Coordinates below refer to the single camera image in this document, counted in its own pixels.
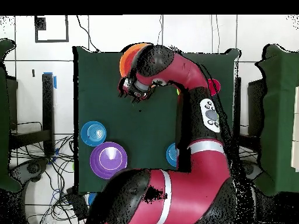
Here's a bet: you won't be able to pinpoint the green cloth side table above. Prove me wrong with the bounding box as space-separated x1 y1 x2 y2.
254 44 299 197
0 38 23 193

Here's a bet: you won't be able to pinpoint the black frame with blue tape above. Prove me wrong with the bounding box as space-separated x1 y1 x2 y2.
10 72 57 156

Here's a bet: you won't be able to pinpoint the black box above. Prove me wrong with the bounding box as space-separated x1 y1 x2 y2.
66 187 91 221

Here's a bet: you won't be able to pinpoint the tangle of cables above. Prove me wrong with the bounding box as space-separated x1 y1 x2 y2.
11 121 94 224

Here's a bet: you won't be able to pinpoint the blue plastic bowl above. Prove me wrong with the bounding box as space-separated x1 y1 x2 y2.
80 120 107 147
166 142 179 167

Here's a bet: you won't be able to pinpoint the thin black cable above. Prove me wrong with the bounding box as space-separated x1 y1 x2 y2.
157 15 164 46
211 15 220 53
76 15 102 53

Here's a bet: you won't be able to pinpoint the black furniture panel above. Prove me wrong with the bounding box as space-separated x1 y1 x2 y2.
247 79 266 136
5 75 19 131

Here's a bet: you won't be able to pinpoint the orange plastic bowl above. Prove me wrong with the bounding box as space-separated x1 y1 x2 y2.
119 43 152 78

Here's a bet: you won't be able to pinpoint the crimson pink plastic cup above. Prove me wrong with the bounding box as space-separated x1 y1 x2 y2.
207 78 221 96

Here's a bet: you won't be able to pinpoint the beige boxes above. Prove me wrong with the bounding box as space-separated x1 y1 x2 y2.
290 86 299 173

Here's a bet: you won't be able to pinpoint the purple plastic bowl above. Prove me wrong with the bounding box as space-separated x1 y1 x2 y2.
89 141 128 180

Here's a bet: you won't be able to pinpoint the black post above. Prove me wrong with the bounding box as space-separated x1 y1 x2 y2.
234 76 242 131

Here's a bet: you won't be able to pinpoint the dark green tablecloth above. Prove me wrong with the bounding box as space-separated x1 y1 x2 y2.
72 45 241 195

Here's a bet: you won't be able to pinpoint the dark grey office chair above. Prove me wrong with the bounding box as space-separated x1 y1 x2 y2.
244 160 263 181
10 157 50 187

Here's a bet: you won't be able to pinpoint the red-orange plastic bowl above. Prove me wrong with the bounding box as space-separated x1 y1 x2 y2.
121 47 144 76

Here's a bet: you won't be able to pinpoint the blue plastic cup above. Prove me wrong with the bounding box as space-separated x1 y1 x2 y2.
88 192 98 206

